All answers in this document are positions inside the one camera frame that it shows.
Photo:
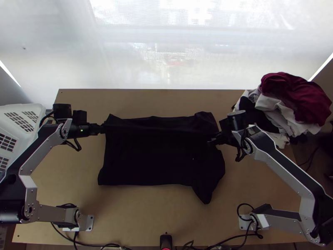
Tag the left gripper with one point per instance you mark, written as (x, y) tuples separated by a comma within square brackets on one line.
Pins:
[(97, 129)]

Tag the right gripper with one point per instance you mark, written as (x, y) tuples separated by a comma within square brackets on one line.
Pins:
[(225, 138)]

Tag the black t-shirt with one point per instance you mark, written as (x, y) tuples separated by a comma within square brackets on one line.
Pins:
[(156, 156)]

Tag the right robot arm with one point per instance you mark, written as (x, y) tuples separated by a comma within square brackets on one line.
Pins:
[(281, 161)]

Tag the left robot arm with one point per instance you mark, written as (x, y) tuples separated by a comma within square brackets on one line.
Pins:
[(41, 145)]

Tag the heap of clothes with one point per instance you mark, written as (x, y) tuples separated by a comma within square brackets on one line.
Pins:
[(294, 104)]

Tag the white laundry basket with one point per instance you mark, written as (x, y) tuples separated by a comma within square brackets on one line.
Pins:
[(18, 114)]

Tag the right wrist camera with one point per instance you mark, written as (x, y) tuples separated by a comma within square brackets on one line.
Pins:
[(224, 125)]

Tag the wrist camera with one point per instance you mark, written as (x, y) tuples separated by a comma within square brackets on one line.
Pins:
[(80, 117), (224, 125)]

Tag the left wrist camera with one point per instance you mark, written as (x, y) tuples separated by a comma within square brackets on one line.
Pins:
[(80, 117)]

